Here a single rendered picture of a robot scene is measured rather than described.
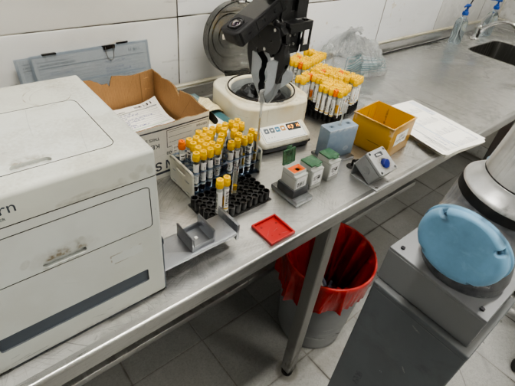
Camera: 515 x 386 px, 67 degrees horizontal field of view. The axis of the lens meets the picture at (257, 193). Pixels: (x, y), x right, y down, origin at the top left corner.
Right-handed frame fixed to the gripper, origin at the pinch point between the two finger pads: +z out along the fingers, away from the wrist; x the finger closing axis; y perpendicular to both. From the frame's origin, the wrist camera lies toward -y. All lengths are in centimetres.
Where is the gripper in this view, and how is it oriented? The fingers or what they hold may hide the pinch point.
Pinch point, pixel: (262, 96)
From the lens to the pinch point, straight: 76.4
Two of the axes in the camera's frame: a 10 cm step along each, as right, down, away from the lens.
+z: -0.9, 7.8, 6.2
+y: 7.2, -3.8, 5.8
